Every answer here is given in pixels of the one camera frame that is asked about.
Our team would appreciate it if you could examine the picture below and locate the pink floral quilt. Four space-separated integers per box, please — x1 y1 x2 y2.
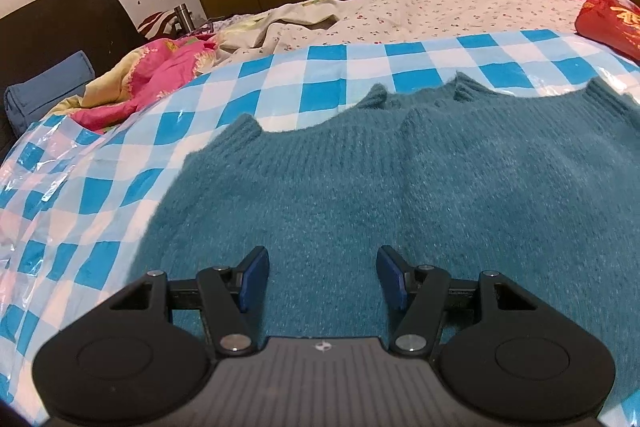
52 34 221 135

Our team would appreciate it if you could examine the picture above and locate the blue pillow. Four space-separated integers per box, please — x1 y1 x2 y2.
4 51 97 135

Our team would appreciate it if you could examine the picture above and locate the teal knitted sweater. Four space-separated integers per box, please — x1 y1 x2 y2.
141 74 640 413

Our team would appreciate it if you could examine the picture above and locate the cream cloth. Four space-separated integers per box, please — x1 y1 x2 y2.
215 0 351 55

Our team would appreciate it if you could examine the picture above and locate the zebra striped cloth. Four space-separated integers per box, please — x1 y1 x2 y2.
137 9 178 40

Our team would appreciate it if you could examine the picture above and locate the metal thermos flask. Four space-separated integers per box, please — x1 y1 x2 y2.
173 4 195 35

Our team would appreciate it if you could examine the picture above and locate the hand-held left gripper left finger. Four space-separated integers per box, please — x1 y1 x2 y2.
109 246 270 356

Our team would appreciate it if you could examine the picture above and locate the blue white checkered plastic sheet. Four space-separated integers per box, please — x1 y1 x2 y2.
0 28 640 418

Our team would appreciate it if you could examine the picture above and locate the red plastic bag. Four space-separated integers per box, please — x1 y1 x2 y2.
574 0 640 66

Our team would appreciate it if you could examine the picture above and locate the white floral bedsheet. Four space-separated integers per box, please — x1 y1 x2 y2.
215 0 601 58

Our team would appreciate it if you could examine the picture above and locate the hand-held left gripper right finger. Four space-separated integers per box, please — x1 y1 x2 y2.
376 245 533 356

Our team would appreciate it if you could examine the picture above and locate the dark wooden headboard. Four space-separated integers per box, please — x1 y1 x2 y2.
0 0 148 162

